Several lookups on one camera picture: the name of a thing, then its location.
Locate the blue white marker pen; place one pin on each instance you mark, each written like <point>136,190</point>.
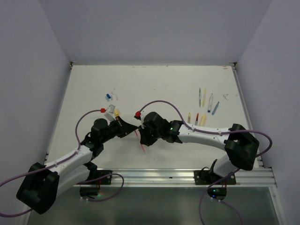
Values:
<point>210,103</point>

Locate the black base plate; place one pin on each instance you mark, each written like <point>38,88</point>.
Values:
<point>99,177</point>
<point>204,177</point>

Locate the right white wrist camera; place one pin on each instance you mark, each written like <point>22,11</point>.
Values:
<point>142,116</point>

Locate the blue highlighter pen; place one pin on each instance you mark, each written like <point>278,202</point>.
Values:
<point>215,108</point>

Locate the fat yellow highlighter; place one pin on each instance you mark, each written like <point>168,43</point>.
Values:
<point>202,120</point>

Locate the green thin pen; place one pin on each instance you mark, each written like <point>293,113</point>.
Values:
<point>200,97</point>

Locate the aluminium front rail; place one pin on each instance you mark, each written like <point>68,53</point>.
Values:
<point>167,178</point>

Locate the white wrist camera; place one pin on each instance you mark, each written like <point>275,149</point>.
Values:
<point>142,116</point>
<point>109,114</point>

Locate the yellow gold highlighter pen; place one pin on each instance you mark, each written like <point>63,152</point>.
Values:
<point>189,118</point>

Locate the yellow fat highlighter cap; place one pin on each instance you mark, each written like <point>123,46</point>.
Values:
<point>116,112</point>

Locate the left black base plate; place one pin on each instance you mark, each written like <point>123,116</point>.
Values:
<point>99,177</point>

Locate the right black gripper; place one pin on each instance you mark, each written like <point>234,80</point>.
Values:
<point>144,138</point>

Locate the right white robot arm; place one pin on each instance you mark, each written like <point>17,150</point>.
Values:
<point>240,146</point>

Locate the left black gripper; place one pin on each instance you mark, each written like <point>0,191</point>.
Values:
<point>126,128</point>

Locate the yellow thin pen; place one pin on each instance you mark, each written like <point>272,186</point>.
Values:
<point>204,97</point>

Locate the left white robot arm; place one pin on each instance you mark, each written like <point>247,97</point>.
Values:
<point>44,183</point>

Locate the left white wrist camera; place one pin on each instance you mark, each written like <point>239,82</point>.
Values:
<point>109,114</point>

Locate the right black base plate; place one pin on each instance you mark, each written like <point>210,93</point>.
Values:
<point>204,177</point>

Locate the dark red pen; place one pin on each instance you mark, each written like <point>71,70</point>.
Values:
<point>197,119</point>

